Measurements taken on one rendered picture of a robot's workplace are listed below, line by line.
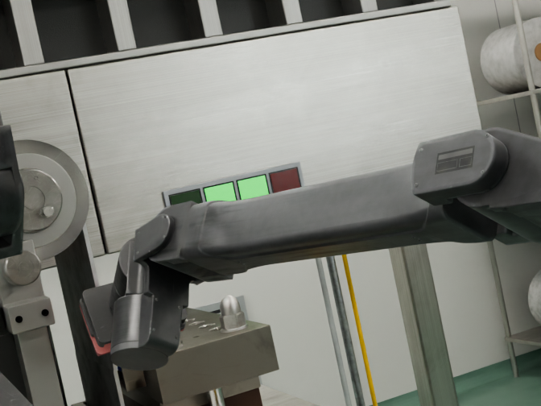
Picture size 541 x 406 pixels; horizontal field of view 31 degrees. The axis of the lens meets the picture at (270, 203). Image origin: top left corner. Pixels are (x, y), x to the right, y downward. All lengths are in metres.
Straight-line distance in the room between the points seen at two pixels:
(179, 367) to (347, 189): 0.52
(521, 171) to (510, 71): 3.71
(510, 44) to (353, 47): 2.60
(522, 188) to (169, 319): 0.43
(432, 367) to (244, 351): 0.81
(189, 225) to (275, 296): 3.31
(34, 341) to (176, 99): 0.58
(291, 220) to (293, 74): 0.91
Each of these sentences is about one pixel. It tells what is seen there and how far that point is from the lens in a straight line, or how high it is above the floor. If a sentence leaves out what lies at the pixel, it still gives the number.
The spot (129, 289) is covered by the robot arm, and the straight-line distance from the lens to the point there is 0.98.
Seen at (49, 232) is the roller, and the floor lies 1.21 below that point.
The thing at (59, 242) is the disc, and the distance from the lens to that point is 1.24.
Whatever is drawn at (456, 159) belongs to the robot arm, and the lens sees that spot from 0.67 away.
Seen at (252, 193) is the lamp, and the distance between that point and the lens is 1.66.
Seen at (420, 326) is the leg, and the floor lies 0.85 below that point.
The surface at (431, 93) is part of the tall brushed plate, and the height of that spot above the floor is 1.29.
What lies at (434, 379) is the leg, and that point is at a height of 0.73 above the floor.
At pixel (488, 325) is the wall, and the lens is 4.76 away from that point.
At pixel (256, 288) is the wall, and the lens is 4.18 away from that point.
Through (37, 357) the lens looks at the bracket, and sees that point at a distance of 1.20.
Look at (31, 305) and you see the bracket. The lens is 1.17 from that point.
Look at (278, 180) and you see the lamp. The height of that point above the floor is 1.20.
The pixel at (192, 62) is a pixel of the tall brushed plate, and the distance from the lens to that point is 1.65.
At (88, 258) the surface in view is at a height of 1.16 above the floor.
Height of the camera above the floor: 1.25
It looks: 3 degrees down
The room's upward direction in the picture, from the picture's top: 12 degrees counter-clockwise
